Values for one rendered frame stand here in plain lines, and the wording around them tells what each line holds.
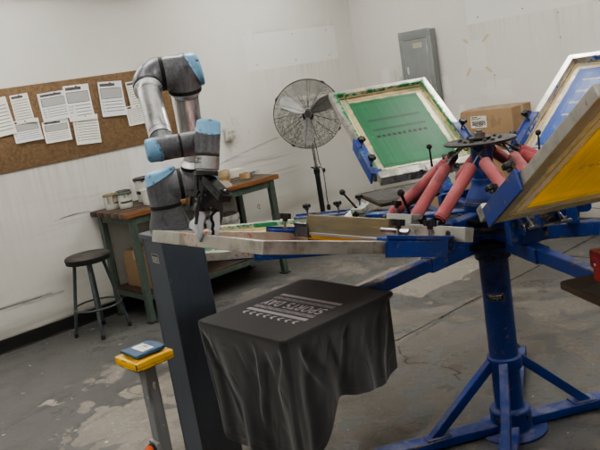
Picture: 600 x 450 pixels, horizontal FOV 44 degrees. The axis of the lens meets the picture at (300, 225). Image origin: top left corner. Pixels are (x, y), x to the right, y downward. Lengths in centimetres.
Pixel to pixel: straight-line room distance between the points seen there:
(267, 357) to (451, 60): 540
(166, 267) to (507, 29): 483
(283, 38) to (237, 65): 63
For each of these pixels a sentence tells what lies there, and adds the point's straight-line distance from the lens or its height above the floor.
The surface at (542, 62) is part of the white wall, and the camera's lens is 685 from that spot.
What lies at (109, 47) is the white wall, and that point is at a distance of 646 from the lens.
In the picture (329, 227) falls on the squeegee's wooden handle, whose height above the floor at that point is 114.
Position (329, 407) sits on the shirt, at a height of 68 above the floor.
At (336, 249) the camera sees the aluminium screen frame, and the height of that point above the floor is 118.
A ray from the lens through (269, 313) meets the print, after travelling 246.
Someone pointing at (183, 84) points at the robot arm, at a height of 172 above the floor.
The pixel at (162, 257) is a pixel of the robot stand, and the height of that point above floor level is 112.
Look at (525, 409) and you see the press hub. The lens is 353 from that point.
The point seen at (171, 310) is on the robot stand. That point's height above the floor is 91.
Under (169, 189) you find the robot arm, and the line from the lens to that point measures 278.
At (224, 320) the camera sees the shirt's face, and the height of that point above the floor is 95.
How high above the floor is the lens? 169
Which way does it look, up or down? 11 degrees down
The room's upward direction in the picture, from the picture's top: 9 degrees counter-clockwise
